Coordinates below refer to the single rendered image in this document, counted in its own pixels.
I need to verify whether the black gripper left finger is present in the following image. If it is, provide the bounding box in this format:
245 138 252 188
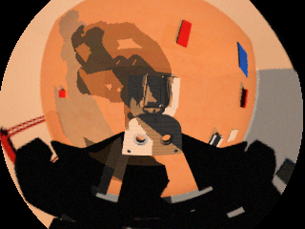
51 131 125 195

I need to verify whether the blue flat rectangular plate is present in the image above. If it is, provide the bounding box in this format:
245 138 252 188
237 42 249 77

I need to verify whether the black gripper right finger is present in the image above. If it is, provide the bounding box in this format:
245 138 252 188
182 133 248 191

